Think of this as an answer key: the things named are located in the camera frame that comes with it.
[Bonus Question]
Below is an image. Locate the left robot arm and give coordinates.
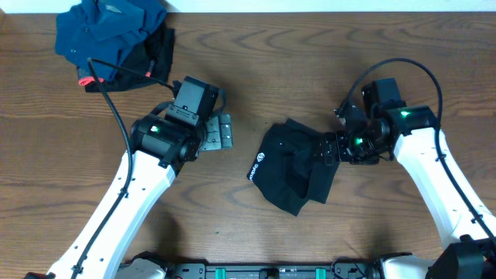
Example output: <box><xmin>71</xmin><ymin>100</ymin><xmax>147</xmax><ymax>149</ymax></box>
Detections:
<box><xmin>44</xmin><ymin>108</ymin><xmax>233</xmax><ymax>278</ymax></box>

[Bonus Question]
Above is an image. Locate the black folded garment red trim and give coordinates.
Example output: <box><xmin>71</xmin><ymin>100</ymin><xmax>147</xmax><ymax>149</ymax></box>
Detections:
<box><xmin>100</xmin><ymin>24</ymin><xmax>175</xmax><ymax>92</ymax></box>

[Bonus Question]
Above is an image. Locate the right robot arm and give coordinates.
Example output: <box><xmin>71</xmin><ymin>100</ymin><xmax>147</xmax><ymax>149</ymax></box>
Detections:
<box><xmin>320</xmin><ymin>105</ymin><xmax>495</xmax><ymax>278</ymax></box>

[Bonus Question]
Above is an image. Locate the black t-shirt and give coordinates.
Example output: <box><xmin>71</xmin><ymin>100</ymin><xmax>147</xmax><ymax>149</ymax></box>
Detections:
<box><xmin>246</xmin><ymin>119</ymin><xmax>339</xmax><ymax>216</ymax></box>

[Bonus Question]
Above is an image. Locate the blue polo shirt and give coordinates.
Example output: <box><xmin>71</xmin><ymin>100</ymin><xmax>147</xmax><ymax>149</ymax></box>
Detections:
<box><xmin>55</xmin><ymin>0</ymin><xmax>167</xmax><ymax>86</ymax></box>

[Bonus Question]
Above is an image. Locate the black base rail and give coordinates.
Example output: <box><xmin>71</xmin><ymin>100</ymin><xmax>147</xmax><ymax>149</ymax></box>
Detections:
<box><xmin>165</xmin><ymin>260</ymin><xmax>382</xmax><ymax>279</ymax></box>

